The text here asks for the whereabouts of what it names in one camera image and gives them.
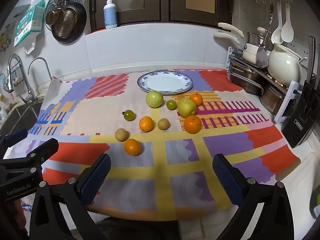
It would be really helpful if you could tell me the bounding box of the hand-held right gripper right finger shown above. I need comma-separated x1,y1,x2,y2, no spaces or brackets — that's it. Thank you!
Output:
212,153,294,240

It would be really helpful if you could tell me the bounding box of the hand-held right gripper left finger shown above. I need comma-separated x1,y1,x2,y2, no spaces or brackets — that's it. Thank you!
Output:
29,153,112,240

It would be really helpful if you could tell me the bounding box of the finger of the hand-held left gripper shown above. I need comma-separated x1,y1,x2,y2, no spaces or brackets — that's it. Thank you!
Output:
0,138,59,178
0,128,28,153

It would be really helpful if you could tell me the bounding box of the brown longan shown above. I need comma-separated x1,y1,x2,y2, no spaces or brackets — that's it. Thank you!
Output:
115,128,130,142
157,118,170,131

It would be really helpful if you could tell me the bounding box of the small green tomato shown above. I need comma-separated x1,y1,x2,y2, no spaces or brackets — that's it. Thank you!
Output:
122,109,136,121

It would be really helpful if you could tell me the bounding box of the yellow-green apple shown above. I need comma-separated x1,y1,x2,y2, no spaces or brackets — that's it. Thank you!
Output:
177,99,197,118

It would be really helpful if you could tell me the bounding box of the small orange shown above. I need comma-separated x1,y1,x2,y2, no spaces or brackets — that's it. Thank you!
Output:
189,92,204,106

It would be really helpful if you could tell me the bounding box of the green apple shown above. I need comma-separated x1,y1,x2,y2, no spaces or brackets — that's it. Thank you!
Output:
146,90,164,108

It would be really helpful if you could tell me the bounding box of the blue patterned white plate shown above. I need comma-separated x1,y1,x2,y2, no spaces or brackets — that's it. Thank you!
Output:
137,71,194,95

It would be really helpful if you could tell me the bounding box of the kitchen sink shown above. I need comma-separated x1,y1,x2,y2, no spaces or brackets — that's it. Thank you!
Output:
0,100,43,137

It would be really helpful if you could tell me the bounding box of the colourful patterned tablecloth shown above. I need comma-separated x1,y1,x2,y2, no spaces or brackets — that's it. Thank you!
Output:
26,69,300,222

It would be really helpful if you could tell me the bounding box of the chrome pull-down faucet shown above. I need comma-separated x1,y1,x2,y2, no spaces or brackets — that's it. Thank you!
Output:
7,54,38,104

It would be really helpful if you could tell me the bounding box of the white-framed pot rack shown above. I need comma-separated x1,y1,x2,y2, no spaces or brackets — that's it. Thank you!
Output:
226,46,305,123

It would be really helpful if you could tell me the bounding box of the black knife block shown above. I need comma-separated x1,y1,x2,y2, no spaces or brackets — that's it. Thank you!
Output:
282,36,320,148

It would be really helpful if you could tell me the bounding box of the green white cardboard box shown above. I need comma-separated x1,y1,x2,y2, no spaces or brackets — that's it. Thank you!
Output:
14,0,46,48

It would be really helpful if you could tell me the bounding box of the copper colander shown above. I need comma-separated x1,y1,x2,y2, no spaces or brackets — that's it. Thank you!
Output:
53,9,77,39

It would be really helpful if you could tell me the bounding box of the copper saucepan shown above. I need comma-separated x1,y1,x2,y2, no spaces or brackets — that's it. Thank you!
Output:
45,0,63,26

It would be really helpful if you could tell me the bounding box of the white ceramic pot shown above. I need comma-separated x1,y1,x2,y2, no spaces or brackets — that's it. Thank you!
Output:
267,43,308,86

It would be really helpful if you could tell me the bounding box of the metal slotted spatula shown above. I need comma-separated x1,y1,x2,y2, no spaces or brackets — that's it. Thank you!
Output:
256,5,274,68

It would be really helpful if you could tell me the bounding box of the black frying pan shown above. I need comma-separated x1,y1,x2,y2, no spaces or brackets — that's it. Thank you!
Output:
51,0,87,44

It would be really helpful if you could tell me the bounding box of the white blue pump bottle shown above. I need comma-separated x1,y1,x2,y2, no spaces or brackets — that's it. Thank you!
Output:
103,0,118,29

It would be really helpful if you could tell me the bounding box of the white rice spoon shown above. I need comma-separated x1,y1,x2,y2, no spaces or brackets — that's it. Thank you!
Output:
281,1,294,43
271,1,284,44

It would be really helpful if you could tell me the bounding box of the dark wooden cabinet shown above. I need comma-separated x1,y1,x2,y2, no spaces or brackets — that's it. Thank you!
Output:
86,0,234,30

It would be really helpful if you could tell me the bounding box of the wire sink caddy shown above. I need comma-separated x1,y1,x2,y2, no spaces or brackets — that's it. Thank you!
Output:
10,61,27,87

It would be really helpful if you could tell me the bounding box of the cream-handled white pot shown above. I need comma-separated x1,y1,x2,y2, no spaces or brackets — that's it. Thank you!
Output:
213,32,270,63

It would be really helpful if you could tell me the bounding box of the cream-handled steel pot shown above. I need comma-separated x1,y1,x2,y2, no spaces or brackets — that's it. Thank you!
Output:
217,22,272,48

